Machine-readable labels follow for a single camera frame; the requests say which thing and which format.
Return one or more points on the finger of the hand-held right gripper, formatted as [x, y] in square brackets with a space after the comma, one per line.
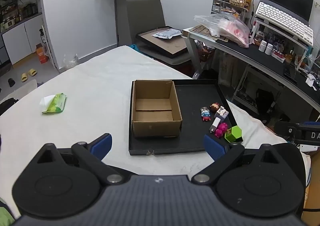
[286, 131]

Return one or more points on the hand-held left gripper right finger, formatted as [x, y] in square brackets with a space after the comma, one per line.
[212, 146]

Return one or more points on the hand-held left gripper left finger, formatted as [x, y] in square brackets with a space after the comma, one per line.
[103, 144]

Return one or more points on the pink dinosaur toy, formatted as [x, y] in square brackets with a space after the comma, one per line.
[221, 129]

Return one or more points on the green hexagonal cup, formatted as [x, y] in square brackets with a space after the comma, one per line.
[233, 134]

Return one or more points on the purple cube bunny toy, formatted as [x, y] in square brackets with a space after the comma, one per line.
[222, 114]

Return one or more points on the black shallow tray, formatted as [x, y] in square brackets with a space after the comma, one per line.
[195, 106]

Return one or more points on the brown cardboard box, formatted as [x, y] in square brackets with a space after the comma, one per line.
[155, 126]

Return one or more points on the blue and red figure toy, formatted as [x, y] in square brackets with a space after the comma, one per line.
[205, 114]

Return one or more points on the brown-haired doll head toy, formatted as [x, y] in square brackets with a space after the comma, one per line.
[214, 108]

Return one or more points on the green wet wipes packet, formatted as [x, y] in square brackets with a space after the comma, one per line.
[56, 103]

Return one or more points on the amber bottle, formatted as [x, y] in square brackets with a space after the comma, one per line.
[290, 56]

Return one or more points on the white pill bottle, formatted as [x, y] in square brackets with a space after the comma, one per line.
[262, 46]
[269, 49]

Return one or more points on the black desk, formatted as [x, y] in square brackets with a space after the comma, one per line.
[250, 53]

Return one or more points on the red basket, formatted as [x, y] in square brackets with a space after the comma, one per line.
[206, 53]

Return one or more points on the clear monitor riser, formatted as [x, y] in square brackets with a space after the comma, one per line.
[277, 31]

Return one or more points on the teal item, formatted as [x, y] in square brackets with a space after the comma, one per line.
[133, 46]

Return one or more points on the orange box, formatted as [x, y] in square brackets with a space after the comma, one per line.
[42, 54]

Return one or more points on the black shoe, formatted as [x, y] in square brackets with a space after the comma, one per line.
[11, 82]

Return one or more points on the white keyboard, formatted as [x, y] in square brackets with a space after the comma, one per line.
[282, 18]

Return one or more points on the brown board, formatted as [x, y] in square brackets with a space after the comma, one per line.
[202, 31]

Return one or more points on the clear plastic bag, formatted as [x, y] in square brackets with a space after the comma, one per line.
[225, 27]

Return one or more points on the green cloth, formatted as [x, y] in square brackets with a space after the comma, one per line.
[5, 216]

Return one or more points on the white mail packet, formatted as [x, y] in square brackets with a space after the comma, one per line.
[166, 33]

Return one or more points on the grey door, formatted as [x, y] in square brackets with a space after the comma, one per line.
[122, 15]

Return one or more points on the white cabinet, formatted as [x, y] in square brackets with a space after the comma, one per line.
[20, 38]

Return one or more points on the grey chair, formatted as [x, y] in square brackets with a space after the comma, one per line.
[145, 13]

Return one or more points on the wicker basket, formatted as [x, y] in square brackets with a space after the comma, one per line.
[238, 0]

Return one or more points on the small drawer organizer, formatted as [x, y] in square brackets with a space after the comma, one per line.
[218, 7]

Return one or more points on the black picture frame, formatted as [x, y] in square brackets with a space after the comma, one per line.
[162, 44]

